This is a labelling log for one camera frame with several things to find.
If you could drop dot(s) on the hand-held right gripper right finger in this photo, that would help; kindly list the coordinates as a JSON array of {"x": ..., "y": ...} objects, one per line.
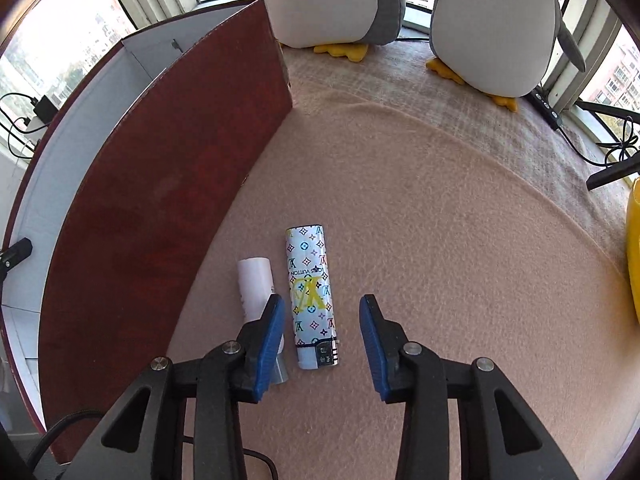
[{"x": 375, "y": 350}]

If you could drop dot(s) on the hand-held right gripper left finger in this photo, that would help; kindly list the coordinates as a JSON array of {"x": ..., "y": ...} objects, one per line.
[{"x": 267, "y": 350}]

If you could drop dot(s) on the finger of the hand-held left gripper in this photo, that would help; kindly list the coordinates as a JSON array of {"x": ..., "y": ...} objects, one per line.
[{"x": 17, "y": 252}]

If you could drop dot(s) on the white lip balm tube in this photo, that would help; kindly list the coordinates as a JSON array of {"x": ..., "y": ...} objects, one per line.
[{"x": 255, "y": 285}]

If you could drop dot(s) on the patterned white lighter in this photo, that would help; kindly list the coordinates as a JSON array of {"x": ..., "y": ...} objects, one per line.
[{"x": 307, "y": 285}]

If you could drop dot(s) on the red-brown box white inside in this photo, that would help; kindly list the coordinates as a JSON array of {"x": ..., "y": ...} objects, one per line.
[{"x": 150, "y": 200}]

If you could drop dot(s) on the black power adapter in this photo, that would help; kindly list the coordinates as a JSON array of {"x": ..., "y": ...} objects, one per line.
[{"x": 45, "y": 107}]

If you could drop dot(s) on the yellow plastic fruit bowl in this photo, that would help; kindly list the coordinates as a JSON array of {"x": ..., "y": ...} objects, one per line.
[{"x": 634, "y": 250}]

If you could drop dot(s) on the small penguin plush toy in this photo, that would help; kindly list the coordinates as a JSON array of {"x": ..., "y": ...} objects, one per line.
[{"x": 490, "y": 30}]

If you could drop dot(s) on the large penguin plush toy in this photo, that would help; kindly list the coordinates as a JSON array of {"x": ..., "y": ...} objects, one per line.
[{"x": 320, "y": 5}]

